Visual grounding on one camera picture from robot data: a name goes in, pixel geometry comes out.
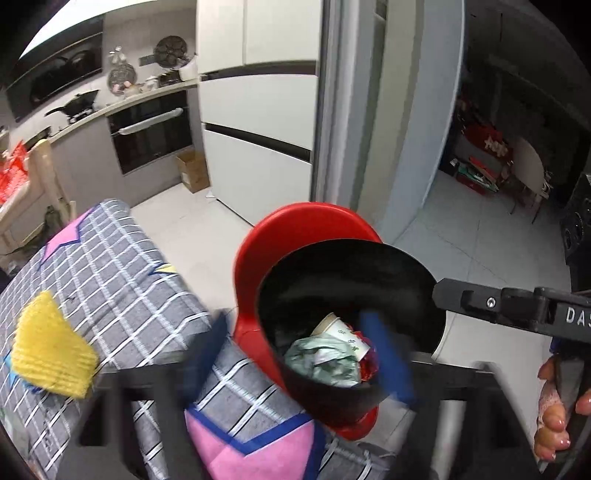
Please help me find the red plastic bag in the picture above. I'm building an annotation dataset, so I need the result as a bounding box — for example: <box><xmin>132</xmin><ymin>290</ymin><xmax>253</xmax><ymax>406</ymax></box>
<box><xmin>359</xmin><ymin>345</ymin><xmax>379</xmax><ymax>382</ymax></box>

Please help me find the green tissue paper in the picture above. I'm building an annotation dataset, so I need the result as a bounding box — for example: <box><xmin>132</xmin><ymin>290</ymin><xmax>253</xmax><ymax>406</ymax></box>
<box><xmin>283</xmin><ymin>334</ymin><xmax>362</xmax><ymax>388</ymax></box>

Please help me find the yellow foam fruit net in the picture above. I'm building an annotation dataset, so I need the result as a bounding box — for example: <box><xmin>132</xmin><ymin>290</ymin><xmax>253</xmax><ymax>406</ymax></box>
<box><xmin>10</xmin><ymin>290</ymin><xmax>99</xmax><ymax>399</ymax></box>

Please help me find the paper cup with green print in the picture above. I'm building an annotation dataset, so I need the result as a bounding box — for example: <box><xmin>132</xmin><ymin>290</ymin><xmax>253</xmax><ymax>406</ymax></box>
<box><xmin>311</xmin><ymin>313</ymin><xmax>370</xmax><ymax>362</ymax></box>

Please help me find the black trash bin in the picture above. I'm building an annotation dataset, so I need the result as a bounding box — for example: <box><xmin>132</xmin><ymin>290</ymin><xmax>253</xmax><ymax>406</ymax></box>
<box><xmin>256</xmin><ymin>239</ymin><xmax>446</xmax><ymax>430</ymax></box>

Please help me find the person's right hand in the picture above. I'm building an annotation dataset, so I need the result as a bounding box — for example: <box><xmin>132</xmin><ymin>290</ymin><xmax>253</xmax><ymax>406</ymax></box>
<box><xmin>534</xmin><ymin>356</ymin><xmax>571</xmax><ymax>462</ymax></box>

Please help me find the grey checkered tablecloth with stars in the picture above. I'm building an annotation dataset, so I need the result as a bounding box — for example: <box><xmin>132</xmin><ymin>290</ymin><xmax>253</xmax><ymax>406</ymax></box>
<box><xmin>1</xmin><ymin>199</ymin><xmax>393</xmax><ymax>479</ymax></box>

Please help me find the white dining chair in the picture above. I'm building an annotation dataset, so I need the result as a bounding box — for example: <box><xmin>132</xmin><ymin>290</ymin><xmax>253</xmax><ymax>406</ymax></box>
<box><xmin>511</xmin><ymin>137</ymin><xmax>551</xmax><ymax>223</ymax></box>

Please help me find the red gift boxes pile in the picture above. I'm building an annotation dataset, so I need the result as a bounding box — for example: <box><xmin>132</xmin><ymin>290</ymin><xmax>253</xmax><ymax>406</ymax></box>
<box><xmin>453</xmin><ymin>125</ymin><xmax>513</xmax><ymax>193</ymax></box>

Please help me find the red plastic chair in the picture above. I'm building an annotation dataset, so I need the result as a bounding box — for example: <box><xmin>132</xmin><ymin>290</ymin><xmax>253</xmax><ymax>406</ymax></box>
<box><xmin>232</xmin><ymin>201</ymin><xmax>385</xmax><ymax>441</ymax></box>

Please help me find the cardboard box on floor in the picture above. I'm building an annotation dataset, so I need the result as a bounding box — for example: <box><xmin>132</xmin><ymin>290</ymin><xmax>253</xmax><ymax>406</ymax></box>
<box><xmin>176</xmin><ymin>150</ymin><xmax>211</xmax><ymax>193</ymax></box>

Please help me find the beige wooden high chair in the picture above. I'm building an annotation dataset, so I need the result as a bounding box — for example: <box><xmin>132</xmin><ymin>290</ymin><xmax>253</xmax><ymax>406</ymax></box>
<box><xmin>1</xmin><ymin>139</ymin><xmax>76</xmax><ymax>255</ymax></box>

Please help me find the red plastic basket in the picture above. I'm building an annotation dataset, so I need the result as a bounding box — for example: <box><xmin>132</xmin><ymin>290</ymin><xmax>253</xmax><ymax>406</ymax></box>
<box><xmin>0</xmin><ymin>141</ymin><xmax>29</xmax><ymax>205</ymax></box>

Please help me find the black built-in oven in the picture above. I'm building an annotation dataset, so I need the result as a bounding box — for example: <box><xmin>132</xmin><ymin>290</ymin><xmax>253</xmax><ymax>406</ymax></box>
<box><xmin>107</xmin><ymin>90</ymin><xmax>192</xmax><ymax>174</ymax></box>

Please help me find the black wok pan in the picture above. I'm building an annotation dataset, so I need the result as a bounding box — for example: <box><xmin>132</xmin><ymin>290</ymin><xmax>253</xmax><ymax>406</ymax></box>
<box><xmin>44</xmin><ymin>89</ymin><xmax>99</xmax><ymax>125</ymax></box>

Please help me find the black range hood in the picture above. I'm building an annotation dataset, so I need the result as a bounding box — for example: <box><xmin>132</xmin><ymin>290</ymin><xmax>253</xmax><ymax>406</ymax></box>
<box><xmin>6</xmin><ymin>15</ymin><xmax>105</xmax><ymax>122</ymax></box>

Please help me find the white refrigerator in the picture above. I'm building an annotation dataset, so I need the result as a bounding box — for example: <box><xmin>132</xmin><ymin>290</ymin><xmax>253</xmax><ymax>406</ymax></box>
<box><xmin>197</xmin><ymin>1</ymin><xmax>322</xmax><ymax>224</ymax></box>

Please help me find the round grey wall plate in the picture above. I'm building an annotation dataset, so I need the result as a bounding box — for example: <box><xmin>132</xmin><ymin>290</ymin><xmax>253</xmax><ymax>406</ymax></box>
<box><xmin>107</xmin><ymin>62</ymin><xmax>137</xmax><ymax>96</ymax></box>

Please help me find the round black wall trivet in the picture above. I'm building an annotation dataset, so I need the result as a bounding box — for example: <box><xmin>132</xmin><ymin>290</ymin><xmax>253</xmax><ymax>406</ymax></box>
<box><xmin>153</xmin><ymin>35</ymin><xmax>189</xmax><ymax>69</ymax></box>

